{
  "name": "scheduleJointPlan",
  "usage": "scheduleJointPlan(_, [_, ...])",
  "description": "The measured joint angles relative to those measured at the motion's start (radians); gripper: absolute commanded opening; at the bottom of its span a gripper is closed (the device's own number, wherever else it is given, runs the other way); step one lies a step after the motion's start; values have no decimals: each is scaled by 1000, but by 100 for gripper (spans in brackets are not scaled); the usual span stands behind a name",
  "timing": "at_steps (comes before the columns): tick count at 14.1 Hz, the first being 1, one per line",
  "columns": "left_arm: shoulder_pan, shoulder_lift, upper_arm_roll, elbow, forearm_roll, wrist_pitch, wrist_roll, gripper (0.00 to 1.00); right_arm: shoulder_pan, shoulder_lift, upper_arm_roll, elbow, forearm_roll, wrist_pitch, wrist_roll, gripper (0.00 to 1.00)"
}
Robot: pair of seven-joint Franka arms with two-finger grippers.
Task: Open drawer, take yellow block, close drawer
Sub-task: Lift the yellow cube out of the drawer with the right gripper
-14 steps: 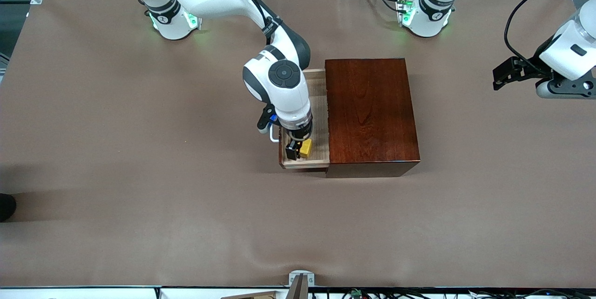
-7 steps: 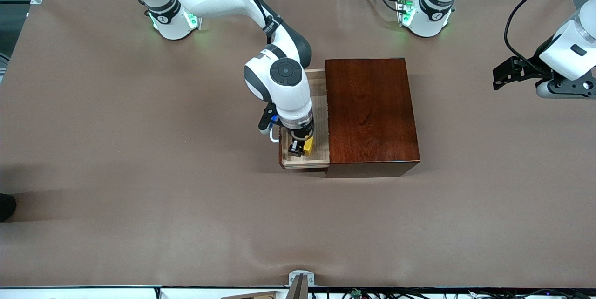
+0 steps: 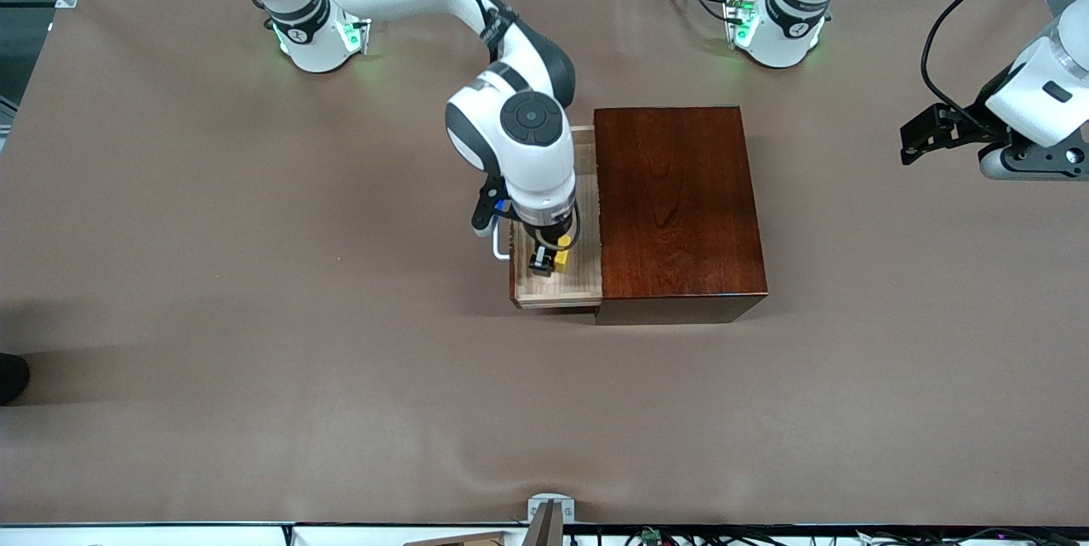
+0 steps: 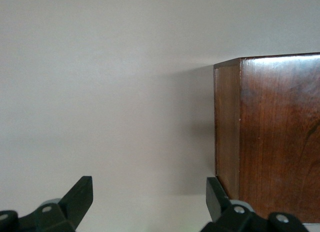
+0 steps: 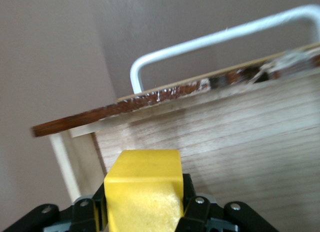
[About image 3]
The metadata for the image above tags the grey metal clamp bracket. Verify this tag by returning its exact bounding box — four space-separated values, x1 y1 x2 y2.
522 492 577 546

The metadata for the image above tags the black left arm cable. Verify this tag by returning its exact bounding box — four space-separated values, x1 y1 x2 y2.
921 0 1064 117

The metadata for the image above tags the dark brown wooden cabinet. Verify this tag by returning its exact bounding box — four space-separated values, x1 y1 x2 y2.
593 105 769 326

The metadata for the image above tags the brown table cover sheet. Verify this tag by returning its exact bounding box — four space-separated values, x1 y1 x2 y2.
0 0 1089 527

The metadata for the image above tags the flat wooden piece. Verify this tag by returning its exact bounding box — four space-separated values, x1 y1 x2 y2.
400 531 508 546

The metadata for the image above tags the black rounded object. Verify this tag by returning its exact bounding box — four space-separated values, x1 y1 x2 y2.
0 353 31 407

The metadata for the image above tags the light wood drawer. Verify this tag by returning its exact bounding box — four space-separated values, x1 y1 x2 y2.
509 125 605 311

